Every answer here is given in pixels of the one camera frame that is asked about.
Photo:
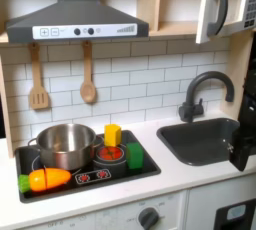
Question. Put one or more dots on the red stove burner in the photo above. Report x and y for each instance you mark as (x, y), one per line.
(110, 153)

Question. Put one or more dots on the black stove top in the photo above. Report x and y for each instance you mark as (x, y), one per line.
(140, 170)

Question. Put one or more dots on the black oven door window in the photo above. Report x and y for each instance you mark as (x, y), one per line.
(235, 214)

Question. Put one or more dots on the grey range hood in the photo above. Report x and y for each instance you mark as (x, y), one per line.
(76, 15)

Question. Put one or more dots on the orange toy carrot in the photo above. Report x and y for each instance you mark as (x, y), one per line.
(50, 179)

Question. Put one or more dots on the dark grey tap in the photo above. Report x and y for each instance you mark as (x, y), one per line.
(191, 107)

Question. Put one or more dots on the slotted wooden spatula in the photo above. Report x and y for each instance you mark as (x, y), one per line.
(38, 97)

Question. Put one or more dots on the green block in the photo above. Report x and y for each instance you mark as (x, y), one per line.
(135, 155)

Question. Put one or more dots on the dark grey sink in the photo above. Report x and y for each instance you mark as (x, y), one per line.
(200, 142)

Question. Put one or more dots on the white toy microwave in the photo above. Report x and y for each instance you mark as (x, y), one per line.
(238, 2)

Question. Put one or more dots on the yellow block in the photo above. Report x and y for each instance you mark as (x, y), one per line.
(112, 135)

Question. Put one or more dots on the wooden spoon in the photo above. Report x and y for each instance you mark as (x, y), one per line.
(88, 90)

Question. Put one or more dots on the light wooden shelf unit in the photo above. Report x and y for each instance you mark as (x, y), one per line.
(148, 0)

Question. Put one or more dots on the steel pot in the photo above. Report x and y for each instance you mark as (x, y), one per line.
(66, 147)

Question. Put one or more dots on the grey oven knob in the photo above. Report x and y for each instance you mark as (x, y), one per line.
(148, 218)

